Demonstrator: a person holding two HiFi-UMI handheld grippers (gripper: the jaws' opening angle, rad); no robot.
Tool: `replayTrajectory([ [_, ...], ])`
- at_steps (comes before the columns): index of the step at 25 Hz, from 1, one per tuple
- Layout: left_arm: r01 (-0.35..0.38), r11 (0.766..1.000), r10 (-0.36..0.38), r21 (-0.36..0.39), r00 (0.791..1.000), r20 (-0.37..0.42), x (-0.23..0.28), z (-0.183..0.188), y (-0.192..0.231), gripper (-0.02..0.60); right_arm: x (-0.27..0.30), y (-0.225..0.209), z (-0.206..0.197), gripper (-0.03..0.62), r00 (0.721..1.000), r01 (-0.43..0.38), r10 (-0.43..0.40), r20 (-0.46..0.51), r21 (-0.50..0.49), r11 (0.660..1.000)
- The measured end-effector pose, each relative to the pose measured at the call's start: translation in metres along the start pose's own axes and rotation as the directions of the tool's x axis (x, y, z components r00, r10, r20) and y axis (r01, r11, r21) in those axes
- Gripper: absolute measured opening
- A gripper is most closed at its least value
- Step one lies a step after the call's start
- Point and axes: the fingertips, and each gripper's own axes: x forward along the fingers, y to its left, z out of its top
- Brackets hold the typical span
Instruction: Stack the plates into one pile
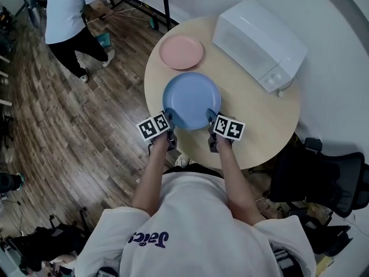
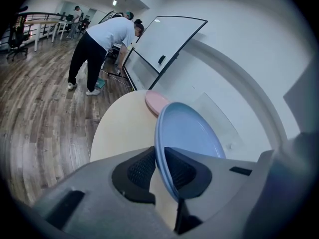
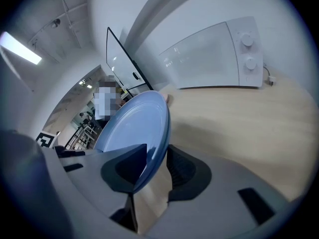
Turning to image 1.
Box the person's right forearm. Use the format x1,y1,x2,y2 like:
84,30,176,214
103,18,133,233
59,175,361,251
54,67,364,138
216,138,266,227

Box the black grey waist device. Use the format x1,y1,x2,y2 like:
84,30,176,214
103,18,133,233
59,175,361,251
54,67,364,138
269,242,303,277

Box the pink plate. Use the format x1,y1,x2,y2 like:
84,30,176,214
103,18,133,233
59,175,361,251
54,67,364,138
159,35,204,70

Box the person's left forearm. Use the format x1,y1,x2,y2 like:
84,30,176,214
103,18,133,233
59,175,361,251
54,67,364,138
131,133,171,218

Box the white microwave cable with plug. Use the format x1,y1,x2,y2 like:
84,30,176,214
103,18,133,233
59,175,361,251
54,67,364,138
276,76,295,98

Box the person's black trousers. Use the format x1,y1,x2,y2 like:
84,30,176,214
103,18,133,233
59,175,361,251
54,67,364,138
163,163,225,179

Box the blue plate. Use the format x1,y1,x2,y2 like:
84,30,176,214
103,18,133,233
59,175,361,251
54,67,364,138
162,72,222,131

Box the green dustpan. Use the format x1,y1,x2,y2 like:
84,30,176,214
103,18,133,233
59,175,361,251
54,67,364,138
96,32,112,49

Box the white microwave oven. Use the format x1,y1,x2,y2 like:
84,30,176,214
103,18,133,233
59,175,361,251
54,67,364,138
212,0,309,93

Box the person's white t-shirt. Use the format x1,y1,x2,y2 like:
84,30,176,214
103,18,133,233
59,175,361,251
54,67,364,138
76,172,317,277

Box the person's white shoe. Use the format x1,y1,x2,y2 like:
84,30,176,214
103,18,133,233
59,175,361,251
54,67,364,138
175,154,191,169

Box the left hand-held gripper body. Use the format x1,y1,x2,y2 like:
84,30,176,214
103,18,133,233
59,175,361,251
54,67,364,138
135,111,178,155

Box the broom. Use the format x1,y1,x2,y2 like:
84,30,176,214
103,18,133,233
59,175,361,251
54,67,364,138
85,7,159,31

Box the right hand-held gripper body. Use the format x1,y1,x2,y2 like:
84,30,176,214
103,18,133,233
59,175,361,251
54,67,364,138
208,113,246,153

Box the whiteboard with black stand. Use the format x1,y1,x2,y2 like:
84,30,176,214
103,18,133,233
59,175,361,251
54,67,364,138
99,0,180,31

